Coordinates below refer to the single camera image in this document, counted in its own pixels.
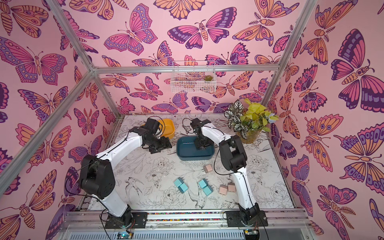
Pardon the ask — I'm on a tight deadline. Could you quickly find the teal storage box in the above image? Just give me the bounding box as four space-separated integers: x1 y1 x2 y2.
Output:
176 136 215 161

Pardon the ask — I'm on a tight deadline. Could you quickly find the yellow storage box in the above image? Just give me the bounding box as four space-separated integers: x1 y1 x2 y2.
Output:
142 118 175 139

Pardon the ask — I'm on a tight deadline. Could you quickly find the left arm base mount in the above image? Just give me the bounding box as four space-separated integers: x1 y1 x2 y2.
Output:
105 212 148 229

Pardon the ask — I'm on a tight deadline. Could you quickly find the pink plug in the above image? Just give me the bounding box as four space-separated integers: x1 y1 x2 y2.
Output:
219 185 228 196
228 183 237 193
204 164 213 174

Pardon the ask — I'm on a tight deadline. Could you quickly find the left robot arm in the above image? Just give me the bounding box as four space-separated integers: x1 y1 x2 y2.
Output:
79 118 172 218

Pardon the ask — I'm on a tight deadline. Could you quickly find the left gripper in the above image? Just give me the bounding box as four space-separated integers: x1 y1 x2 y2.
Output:
147 136 174 154

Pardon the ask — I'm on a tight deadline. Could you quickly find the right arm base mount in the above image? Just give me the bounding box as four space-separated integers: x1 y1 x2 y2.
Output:
224 211 269 228

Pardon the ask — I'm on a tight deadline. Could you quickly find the teal plug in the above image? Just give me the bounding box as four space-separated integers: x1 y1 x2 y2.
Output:
198 179 208 189
174 178 184 188
202 186 213 196
178 183 189 194

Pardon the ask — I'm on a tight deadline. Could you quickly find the white wire basket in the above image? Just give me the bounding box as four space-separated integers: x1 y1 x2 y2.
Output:
169 60 217 94

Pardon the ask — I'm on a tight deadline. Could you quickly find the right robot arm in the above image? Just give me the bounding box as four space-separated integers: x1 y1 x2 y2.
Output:
191 118 260 221

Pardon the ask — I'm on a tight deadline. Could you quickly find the potted plant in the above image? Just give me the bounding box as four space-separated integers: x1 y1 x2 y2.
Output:
224 98 279 144

